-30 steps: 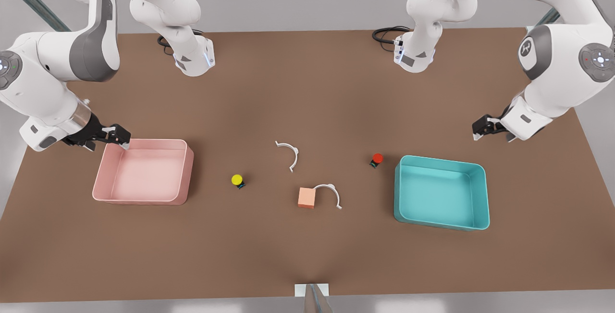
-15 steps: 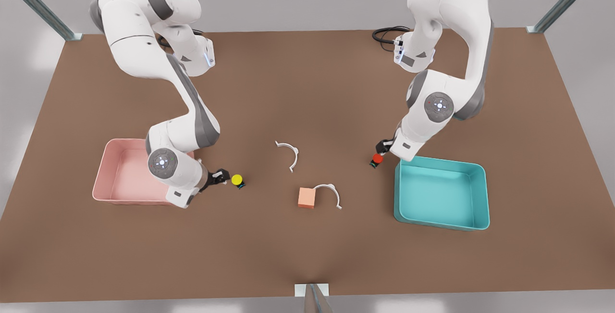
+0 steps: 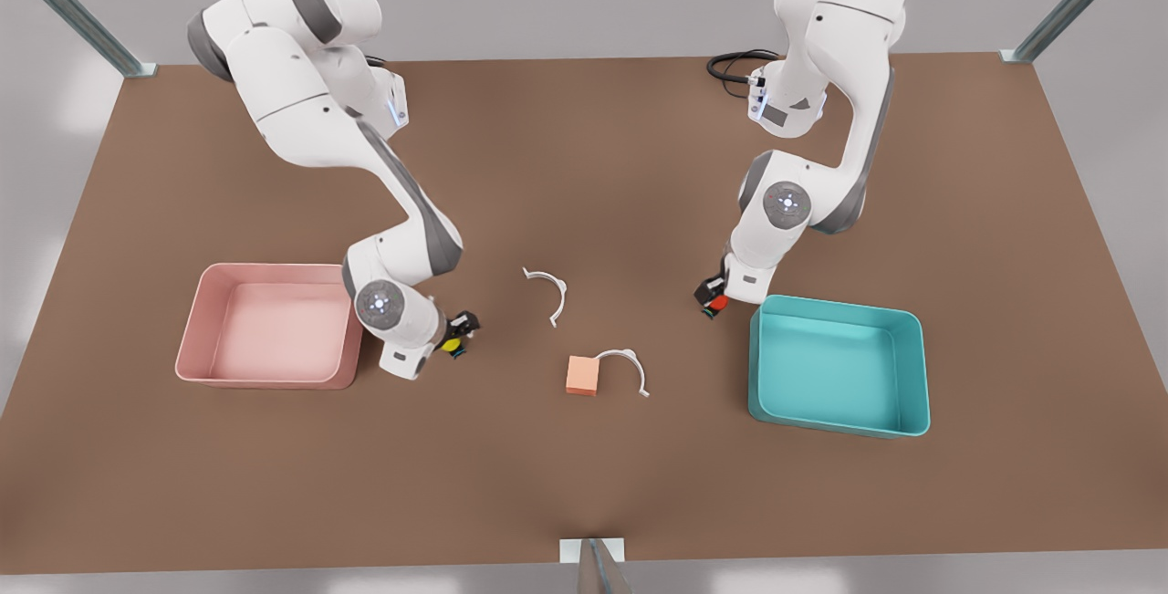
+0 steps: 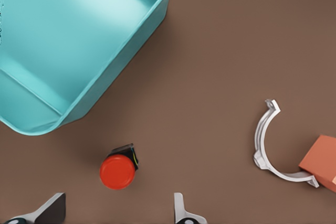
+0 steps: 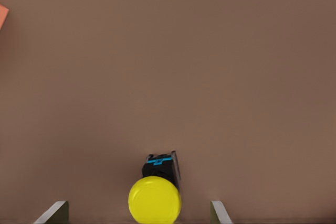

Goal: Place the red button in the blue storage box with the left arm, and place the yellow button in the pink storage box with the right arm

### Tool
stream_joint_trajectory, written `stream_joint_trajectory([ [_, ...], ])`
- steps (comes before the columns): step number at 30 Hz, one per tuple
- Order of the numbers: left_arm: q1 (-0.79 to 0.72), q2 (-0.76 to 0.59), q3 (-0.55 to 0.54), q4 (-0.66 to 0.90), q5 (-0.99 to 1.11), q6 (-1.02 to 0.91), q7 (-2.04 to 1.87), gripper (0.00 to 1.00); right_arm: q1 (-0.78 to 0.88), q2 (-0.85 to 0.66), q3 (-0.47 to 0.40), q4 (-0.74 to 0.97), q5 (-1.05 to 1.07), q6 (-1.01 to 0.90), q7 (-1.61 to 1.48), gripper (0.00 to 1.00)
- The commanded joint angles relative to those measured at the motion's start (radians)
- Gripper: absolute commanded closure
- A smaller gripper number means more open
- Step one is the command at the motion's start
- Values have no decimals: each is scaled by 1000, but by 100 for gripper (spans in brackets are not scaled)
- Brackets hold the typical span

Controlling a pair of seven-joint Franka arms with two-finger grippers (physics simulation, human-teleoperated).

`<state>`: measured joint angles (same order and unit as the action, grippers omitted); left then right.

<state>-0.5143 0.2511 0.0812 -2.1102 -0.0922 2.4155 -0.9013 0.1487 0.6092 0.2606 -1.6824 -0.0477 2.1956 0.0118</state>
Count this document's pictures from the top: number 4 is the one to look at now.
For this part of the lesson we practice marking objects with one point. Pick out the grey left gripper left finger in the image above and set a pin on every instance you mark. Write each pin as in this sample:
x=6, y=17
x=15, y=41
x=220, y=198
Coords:
x=50, y=211

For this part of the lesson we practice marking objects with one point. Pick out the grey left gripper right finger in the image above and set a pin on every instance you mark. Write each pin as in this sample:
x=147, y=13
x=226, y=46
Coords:
x=181, y=212

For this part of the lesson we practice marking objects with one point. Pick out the red push button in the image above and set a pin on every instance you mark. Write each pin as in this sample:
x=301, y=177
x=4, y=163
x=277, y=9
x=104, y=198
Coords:
x=118, y=171

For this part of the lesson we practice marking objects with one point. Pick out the orange box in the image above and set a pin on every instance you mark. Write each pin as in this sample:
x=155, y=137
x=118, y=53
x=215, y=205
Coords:
x=320, y=162

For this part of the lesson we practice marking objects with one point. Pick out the blue storage box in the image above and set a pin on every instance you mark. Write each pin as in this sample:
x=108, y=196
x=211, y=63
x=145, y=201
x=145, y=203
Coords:
x=71, y=48

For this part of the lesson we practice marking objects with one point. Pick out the white curved pipe clamp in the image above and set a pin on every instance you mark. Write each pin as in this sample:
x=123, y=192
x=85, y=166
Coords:
x=260, y=140

